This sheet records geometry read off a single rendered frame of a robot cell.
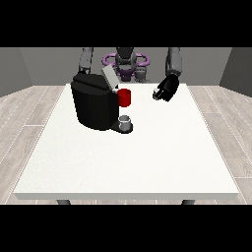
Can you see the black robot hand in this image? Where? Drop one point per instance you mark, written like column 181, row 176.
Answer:
column 170, row 86

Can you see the small grey coffee pod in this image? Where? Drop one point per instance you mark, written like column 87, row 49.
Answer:
column 155, row 94

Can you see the red pod holder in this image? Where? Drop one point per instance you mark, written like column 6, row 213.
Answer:
column 124, row 97

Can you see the pale grey machine lid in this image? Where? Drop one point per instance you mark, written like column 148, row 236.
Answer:
column 110, row 76

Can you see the black coffee machine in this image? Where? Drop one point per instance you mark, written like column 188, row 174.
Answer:
column 93, row 101

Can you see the grey robot trunk purple rings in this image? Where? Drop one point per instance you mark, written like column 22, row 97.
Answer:
column 126, row 66

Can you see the small grey cup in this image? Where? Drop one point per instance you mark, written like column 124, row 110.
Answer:
column 124, row 122

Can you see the dark table leg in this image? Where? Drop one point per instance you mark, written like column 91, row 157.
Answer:
column 188, row 202
column 63, row 202

